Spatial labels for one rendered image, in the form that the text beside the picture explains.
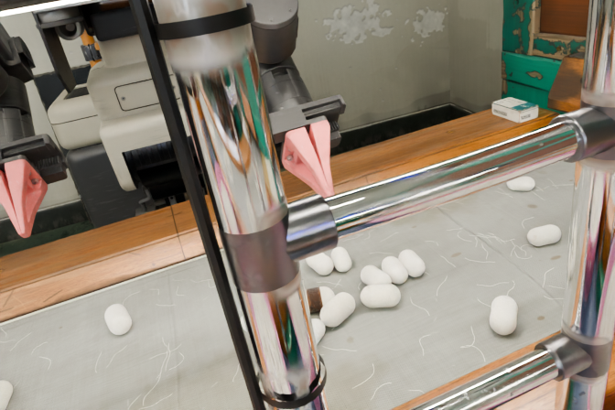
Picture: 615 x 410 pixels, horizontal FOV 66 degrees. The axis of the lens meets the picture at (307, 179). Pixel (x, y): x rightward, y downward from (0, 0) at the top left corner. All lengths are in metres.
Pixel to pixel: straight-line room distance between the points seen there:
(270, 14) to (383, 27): 2.19
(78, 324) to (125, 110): 0.57
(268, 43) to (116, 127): 0.57
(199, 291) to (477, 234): 0.30
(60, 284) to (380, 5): 2.27
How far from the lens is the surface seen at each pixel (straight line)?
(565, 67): 0.75
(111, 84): 1.02
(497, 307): 0.43
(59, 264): 0.63
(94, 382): 0.48
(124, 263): 0.60
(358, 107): 2.68
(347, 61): 2.61
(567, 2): 0.81
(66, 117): 1.32
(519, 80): 0.87
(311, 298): 0.45
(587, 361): 0.28
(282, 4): 0.49
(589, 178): 0.23
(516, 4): 0.85
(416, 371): 0.40
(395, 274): 0.47
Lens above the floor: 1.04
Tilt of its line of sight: 25 degrees down
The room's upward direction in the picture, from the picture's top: 10 degrees counter-clockwise
